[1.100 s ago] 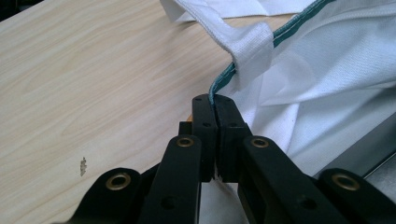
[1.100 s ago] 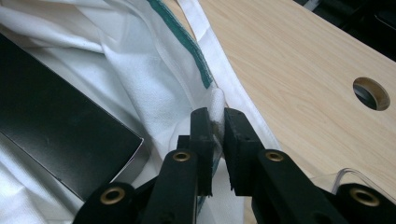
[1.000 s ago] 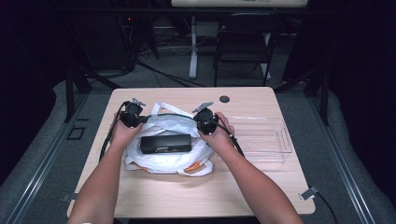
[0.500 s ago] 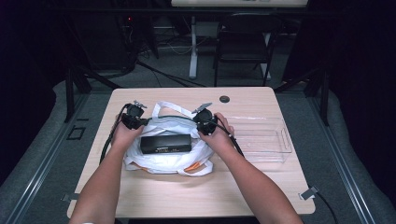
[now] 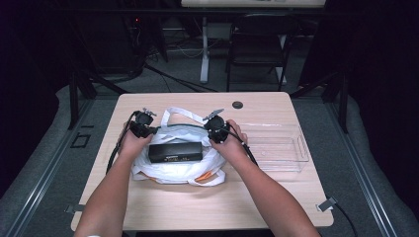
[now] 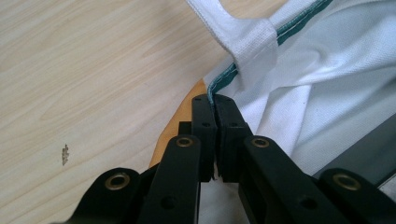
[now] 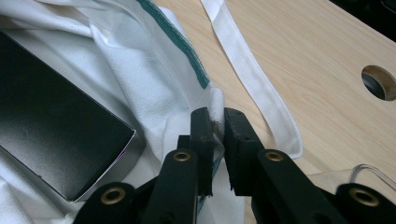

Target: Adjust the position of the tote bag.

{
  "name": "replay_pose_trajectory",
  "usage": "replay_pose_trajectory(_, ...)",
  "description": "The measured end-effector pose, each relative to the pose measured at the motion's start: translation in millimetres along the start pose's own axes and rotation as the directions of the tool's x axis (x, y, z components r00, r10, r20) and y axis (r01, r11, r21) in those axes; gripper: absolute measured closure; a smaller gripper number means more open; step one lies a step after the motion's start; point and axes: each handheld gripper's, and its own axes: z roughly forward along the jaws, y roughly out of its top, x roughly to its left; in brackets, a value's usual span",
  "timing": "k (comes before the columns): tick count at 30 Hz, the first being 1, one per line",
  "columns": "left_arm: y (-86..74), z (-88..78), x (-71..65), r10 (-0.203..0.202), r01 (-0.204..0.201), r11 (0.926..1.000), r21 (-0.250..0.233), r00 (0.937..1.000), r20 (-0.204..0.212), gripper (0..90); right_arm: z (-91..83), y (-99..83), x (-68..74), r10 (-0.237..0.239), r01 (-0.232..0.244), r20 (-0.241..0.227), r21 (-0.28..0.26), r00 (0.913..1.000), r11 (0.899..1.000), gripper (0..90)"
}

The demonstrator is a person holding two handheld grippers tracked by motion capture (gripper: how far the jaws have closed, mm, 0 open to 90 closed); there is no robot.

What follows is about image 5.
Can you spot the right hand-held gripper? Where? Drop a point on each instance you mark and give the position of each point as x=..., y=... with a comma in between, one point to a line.
x=217, y=128

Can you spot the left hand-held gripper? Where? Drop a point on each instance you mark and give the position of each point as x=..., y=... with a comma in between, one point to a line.
x=141, y=126

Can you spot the black rectangular box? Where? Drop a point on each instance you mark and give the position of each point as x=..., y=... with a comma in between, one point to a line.
x=174, y=152

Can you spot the white tote bag colour patches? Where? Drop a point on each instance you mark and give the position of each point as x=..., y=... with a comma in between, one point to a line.
x=181, y=171

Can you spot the clear plastic container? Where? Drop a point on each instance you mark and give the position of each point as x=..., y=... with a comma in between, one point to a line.
x=280, y=148

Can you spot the person's left hand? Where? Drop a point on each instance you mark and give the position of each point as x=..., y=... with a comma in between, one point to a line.
x=133, y=146

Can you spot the person's right hand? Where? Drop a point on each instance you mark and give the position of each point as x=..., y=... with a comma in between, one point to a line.
x=234, y=146

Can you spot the round table grommet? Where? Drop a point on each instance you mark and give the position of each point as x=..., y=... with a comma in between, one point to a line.
x=237, y=105

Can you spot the black metal stand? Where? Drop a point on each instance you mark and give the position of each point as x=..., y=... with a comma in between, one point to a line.
x=343, y=102
x=74, y=98

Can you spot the white desk leg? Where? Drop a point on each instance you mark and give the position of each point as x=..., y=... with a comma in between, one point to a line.
x=205, y=52

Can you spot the black folding chair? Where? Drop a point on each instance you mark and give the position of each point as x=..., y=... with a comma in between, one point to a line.
x=257, y=49

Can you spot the dark computer tower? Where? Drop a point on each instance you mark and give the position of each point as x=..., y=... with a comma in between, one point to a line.
x=112, y=42

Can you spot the grey tape piece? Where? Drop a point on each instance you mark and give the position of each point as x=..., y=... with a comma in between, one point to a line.
x=75, y=208
x=326, y=204

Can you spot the white desk top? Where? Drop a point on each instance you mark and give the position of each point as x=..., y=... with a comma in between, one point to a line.
x=250, y=3

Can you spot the aluminium floor rail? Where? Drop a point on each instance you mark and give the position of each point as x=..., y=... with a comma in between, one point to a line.
x=42, y=181
x=359, y=171

